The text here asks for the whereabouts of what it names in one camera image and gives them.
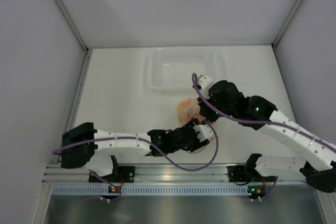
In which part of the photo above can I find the clear zip top bag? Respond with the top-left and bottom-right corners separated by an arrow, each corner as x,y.
173,98 -> 215,154

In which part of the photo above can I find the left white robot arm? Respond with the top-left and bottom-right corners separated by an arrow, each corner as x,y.
60,120 -> 209,182

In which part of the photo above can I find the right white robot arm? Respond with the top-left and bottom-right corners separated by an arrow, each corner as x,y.
192,73 -> 335,193

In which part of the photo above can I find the clear plastic perforated bin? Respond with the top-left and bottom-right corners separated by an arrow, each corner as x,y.
145,47 -> 226,93

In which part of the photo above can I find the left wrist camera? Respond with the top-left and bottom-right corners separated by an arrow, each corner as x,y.
193,124 -> 214,145

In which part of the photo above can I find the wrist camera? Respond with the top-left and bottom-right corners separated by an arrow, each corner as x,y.
193,124 -> 214,145
197,74 -> 214,92

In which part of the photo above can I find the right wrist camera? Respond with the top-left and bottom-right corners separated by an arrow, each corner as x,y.
197,74 -> 214,92

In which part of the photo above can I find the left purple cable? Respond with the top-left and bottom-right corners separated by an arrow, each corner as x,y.
51,121 -> 219,173

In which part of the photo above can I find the purple cable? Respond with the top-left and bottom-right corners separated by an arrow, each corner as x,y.
191,72 -> 336,156
51,121 -> 219,173

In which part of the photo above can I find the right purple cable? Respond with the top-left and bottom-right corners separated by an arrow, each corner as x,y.
191,72 -> 336,156

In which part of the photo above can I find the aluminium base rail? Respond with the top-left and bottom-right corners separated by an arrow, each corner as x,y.
41,163 -> 313,183

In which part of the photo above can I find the white slotted cable duct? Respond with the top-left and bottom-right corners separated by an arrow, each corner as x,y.
52,185 -> 261,196

